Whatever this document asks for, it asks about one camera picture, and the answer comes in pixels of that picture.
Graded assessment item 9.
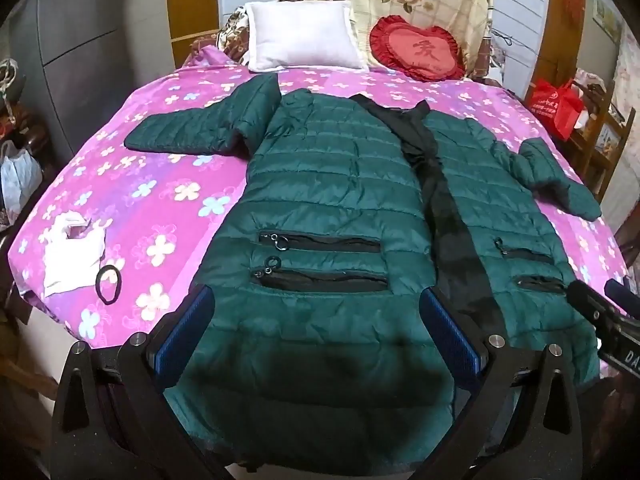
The red heart cushion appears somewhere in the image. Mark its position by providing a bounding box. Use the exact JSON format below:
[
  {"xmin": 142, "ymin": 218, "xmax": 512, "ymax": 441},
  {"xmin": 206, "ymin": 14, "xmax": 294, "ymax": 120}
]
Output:
[{"xmin": 370, "ymin": 15, "xmax": 467, "ymax": 82}]

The pink floral bedsheet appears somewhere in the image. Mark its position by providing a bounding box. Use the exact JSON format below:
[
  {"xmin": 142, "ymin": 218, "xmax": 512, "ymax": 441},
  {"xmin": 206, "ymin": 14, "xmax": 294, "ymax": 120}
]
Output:
[{"xmin": 10, "ymin": 45, "xmax": 632, "ymax": 353}]

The wooden chair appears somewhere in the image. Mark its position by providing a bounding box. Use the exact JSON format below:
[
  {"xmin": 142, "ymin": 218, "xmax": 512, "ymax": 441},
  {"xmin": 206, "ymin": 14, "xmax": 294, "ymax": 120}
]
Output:
[{"xmin": 565, "ymin": 67, "xmax": 637, "ymax": 201}]

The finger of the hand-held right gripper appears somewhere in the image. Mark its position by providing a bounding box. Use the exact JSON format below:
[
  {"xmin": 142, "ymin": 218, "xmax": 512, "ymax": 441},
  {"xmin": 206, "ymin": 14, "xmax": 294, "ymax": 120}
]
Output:
[
  {"xmin": 566, "ymin": 280, "xmax": 610, "ymax": 328},
  {"xmin": 603, "ymin": 280, "xmax": 640, "ymax": 322}
]

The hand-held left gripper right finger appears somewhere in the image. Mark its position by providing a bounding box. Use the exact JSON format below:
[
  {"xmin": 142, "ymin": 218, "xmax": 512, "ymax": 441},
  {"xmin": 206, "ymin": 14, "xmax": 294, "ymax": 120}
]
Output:
[{"xmin": 400, "ymin": 287, "xmax": 589, "ymax": 480}]

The orange wooden door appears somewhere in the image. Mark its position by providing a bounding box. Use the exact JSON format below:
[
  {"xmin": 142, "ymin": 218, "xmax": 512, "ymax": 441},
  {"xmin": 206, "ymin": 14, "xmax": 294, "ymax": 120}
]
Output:
[{"xmin": 165, "ymin": 0, "xmax": 221, "ymax": 68}]

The crumpled white plastic bag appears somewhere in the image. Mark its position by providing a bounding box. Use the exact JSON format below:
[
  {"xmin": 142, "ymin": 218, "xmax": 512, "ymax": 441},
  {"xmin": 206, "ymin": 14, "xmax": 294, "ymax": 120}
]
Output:
[{"xmin": 0, "ymin": 140, "xmax": 44, "ymax": 221}]

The red shopping bag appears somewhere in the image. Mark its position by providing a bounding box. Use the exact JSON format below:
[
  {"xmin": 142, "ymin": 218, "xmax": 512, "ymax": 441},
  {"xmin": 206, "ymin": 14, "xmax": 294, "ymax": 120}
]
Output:
[{"xmin": 529, "ymin": 77, "xmax": 586, "ymax": 142}]

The person's right forearm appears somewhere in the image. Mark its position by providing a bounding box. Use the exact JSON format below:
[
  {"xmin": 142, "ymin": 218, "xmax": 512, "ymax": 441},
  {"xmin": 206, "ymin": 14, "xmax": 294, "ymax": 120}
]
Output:
[{"xmin": 592, "ymin": 374, "xmax": 640, "ymax": 480}]

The black hair tie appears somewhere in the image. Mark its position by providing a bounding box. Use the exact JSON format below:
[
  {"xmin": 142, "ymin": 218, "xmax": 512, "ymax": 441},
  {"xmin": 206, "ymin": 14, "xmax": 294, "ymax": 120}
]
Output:
[{"xmin": 95, "ymin": 266, "xmax": 124, "ymax": 305}]

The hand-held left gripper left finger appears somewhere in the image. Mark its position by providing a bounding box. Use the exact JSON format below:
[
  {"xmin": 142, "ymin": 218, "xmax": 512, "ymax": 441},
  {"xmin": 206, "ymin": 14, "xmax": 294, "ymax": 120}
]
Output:
[{"xmin": 50, "ymin": 284, "xmax": 236, "ymax": 480}]

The green puffer jacket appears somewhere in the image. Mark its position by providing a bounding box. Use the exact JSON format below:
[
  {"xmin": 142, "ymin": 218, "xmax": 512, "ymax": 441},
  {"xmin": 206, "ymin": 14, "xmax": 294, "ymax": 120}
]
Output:
[{"xmin": 124, "ymin": 72, "xmax": 603, "ymax": 476}]

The white pillow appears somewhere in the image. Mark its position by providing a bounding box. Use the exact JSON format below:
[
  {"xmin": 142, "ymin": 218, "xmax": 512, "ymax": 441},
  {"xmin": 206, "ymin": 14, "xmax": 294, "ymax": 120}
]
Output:
[{"xmin": 244, "ymin": 0, "xmax": 368, "ymax": 72}]

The brown wooden door frame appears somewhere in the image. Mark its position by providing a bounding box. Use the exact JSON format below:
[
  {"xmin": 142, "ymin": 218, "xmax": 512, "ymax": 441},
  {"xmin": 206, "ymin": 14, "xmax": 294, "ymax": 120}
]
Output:
[{"xmin": 539, "ymin": 0, "xmax": 587, "ymax": 92}]

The brown floral blanket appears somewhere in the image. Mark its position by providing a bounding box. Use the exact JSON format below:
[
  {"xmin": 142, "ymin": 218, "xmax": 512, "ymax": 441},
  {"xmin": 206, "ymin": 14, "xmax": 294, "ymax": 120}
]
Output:
[{"xmin": 216, "ymin": 7, "xmax": 252, "ymax": 63}]

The grey wardrobe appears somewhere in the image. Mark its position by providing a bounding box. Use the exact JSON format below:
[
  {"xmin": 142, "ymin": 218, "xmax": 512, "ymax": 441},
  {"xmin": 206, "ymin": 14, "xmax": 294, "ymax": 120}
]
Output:
[{"xmin": 10, "ymin": 0, "xmax": 147, "ymax": 157}]

